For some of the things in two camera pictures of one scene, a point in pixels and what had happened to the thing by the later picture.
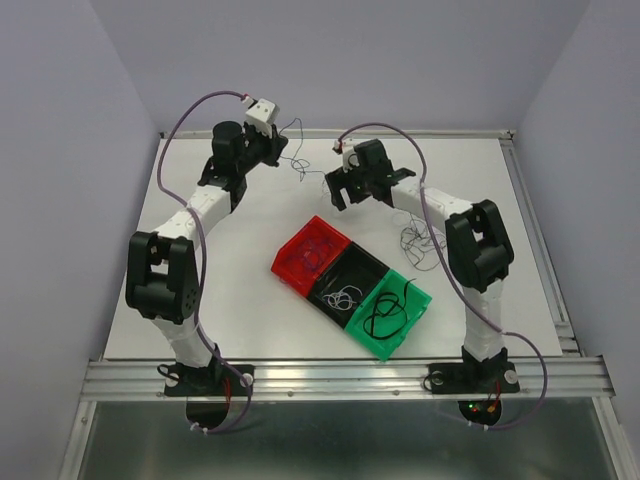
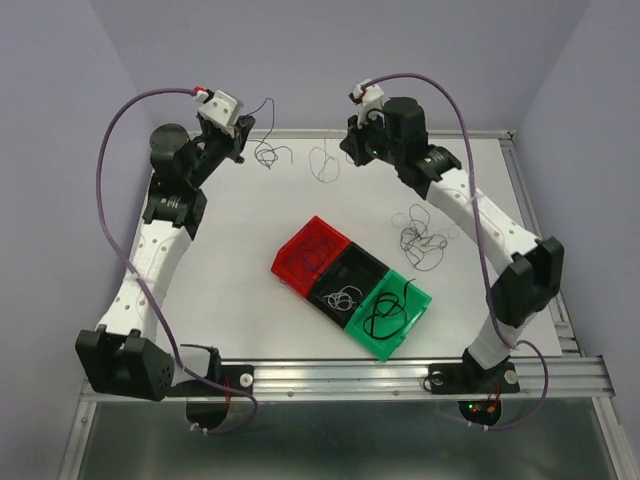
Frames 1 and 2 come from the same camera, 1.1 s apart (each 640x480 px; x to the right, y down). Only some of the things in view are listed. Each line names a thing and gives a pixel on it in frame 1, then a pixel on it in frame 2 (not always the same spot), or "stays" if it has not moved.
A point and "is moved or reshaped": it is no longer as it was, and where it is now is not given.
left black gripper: [273, 145] -> [238, 142]
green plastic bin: [387, 314] stays
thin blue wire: [302, 134] is moved or reshaped
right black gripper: [337, 180] -> [352, 141]
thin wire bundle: [418, 245] stays
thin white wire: [340, 300] stays
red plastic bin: [304, 254] stays
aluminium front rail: [570, 378] stays
